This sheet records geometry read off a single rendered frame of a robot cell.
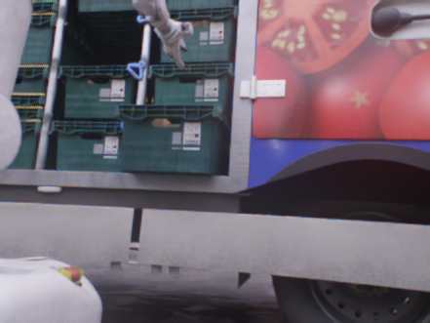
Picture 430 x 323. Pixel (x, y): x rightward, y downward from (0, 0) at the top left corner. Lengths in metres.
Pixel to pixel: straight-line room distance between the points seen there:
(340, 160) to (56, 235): 1.13
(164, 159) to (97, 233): 0.41
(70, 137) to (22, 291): 1.37
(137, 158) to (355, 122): 0.80
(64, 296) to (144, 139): 0.89
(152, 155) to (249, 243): 0.48
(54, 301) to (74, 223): 1.03
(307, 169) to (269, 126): 0.21
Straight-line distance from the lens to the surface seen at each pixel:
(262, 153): 1.41
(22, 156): 2.00
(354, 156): 1.41
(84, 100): 1.91
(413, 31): 1.64
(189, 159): 1.34
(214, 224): 1.40
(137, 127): 1.43
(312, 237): 1.37
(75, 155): 1.85
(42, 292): 0.58
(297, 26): 1.58
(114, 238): 1.52
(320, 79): 1.49
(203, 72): 1.71
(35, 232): 1.70
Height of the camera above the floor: 0.43
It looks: 11 degrees up
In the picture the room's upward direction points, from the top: 4 degrees clockwise
